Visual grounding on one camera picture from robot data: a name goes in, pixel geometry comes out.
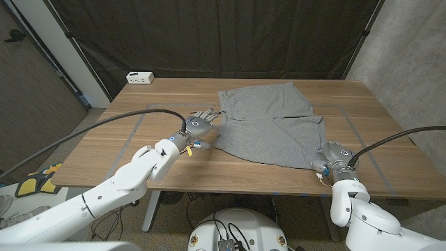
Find black door handle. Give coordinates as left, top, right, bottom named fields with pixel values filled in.
left=3, top=29, right=27, bottom=43

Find yellow and black floor object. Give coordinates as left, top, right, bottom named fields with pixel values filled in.
left=14, top=162, right=63, bottom=199

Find brown wooden door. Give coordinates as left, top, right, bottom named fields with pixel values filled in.
left=0, top=3, right=89, bottom=182

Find grey table leg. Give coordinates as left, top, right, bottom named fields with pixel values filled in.
left=318, top=196, right=341, bottom=242

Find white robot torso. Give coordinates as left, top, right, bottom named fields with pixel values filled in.
left=187, top=208, right=289, bottom=251

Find gray shorts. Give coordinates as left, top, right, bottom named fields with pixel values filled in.
left=213, top=81, right=327, bottom=171

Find white sneaker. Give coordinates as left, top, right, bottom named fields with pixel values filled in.
left=0, top=204, right=53, bottom=229

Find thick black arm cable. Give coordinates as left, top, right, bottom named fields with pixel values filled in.
left=346, top=125, right=446, bottom=168
left=0, top=108, right=188, bottom=181

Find grey electronics box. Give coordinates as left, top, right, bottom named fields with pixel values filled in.
left=217, top=238, right=244, bottom=251

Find black round floor fan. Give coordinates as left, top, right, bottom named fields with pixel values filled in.
left=158, top=190, right=185, bottom=206

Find black backdrop curtain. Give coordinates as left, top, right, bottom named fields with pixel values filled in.
left=48, top=0, right=384, bottom=100

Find white table leg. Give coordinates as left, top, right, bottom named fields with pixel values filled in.
left=141, top=190, right=162, bottom=233

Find white power strip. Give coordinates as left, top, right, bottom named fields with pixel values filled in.
left=125, top=71, right=155, bottom=85

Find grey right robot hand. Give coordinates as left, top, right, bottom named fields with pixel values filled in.
left=311, top=140, right=360, bottom=184

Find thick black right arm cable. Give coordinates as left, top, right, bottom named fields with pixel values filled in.
left=346, top=125, right=446, bottom=168

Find white robot chest edge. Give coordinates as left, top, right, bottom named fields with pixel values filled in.
left=0, top=241, right=142, bottom=251

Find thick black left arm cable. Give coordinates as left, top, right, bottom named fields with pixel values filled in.
left=0, top=108, right=188, bottom=181

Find black backdrop stand pole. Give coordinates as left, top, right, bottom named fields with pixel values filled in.
left=341, top=0, right=386, bottom=80
left=43, top=0, right=113, bottom=102

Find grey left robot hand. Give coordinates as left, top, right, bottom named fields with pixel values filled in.
left=169, top=107, right=222, bottom=152

